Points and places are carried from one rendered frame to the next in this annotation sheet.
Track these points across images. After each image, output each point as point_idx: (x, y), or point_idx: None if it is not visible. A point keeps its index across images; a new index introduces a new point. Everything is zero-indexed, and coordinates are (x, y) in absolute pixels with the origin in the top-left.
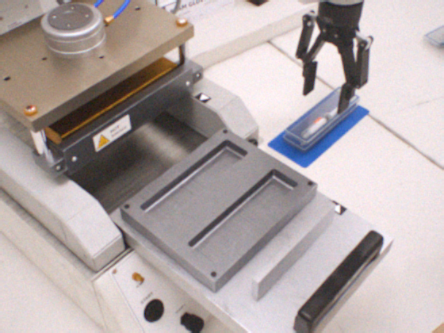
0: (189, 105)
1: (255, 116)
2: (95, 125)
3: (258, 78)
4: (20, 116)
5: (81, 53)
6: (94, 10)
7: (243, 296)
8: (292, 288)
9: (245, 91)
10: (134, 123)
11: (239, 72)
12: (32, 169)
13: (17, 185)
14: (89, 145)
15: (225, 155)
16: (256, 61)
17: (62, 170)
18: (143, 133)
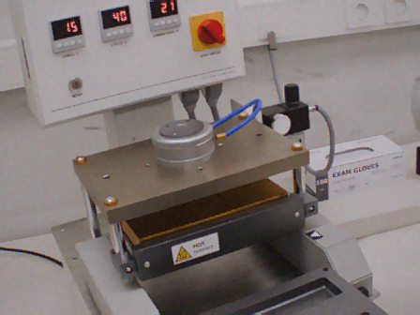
0: (301, 244)
1: (402, 291)
2: (177, 235)
3: (416, 252)
4: (101, 206)
5: (181, 162)
6: (206, 125)
7: None
8: None
9: (398, 264)
10: (224, 245)
11: (397, 245)
12: (112, 273)
13: (95, 286)
14: (167, 254)
15: (319, 293)
16: (419, 236)
17: (132, 272)
18: (247, 271)
